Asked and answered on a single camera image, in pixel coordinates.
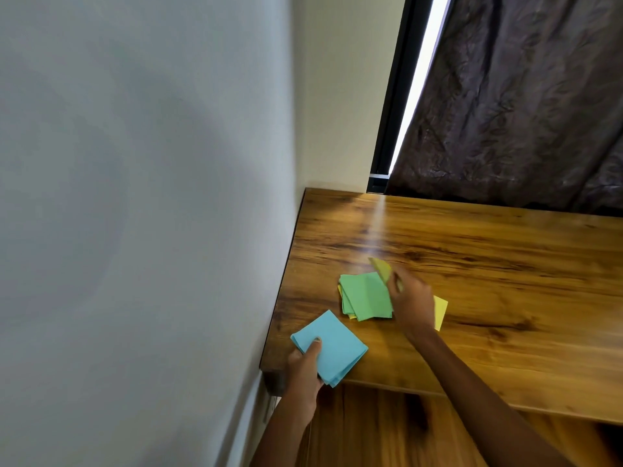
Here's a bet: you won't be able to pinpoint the wooden table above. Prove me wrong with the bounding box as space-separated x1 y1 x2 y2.
259 187 623 426

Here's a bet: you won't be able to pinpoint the dark brown curtain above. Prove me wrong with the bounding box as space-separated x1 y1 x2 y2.
387 0 623 217

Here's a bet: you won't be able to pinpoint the stack of green paper squares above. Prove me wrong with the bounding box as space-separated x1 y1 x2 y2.
338 272 394 322

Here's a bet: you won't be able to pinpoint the person's right hand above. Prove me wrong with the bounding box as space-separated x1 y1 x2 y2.
387 265 435 342

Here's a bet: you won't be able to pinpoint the person's left hand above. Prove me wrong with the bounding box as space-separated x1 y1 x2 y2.
284 338 325 420

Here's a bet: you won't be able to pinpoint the person's right forearm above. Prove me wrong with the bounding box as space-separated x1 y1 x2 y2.
408 328 575 467

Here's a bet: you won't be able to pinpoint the stack of blue paper squares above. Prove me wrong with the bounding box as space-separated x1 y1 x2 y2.
290 309 369 389

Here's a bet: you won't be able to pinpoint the person's left forearm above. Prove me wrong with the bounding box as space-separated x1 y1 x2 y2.
250 401 312 467

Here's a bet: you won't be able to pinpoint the yellow paper sheet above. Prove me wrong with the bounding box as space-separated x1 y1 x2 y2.
368 257 449 332

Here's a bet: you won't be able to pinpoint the black window frame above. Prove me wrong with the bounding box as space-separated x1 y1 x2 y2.
366 0 435 194

